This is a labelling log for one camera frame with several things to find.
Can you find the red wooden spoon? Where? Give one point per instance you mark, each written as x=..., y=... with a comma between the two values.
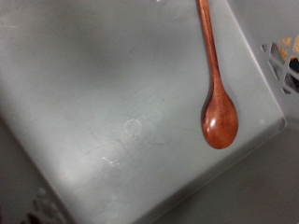
x=219, y=118

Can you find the grey plastic crate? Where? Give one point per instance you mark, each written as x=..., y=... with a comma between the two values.
x=109, y=109

